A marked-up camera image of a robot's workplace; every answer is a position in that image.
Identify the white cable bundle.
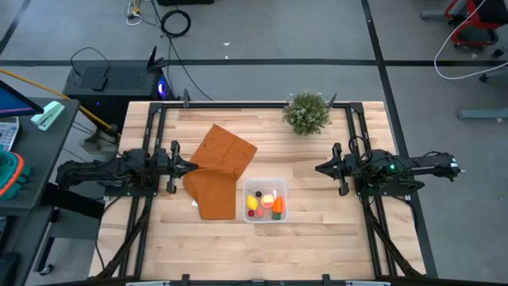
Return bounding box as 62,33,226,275
125,0,150,27

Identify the long white floor cable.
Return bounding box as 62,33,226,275
433,0,508,80

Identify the orange cloth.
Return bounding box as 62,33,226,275
183,123,259,221

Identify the blue screen monitor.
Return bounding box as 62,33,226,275
0,79,45,119

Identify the grey floor stand base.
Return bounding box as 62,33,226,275
81,129,120,155

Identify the black wifi antenna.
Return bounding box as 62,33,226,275
146,45,171,73

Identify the white calculator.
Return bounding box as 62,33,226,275
0,116,21,153

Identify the small black adapter box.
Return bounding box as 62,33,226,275
91,75,109,92

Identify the red framed black cart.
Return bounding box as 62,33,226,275
444,0,508,49

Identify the orange toy carrot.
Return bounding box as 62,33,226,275
271,195,285,221

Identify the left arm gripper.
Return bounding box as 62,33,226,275
150,140,199,195

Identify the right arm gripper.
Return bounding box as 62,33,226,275
315,142,360,197

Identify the black computer tower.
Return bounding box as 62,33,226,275
62,59,178,130

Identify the black desk base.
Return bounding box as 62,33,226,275
33,180,106,277

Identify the teal and orange basket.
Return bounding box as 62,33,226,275
0,147,33,202

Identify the potted green plant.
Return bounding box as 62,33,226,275
282,91,333,137

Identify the dark side desk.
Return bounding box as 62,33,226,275
0,97,81,286

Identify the yellow pole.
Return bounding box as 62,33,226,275
0,67,119,137

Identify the mint green stapler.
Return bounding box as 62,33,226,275
30,100,66,132

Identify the coiled black cable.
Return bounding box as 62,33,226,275
160,9,192,39

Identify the clear plastic tupperware container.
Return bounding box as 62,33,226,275
242,177,289,224

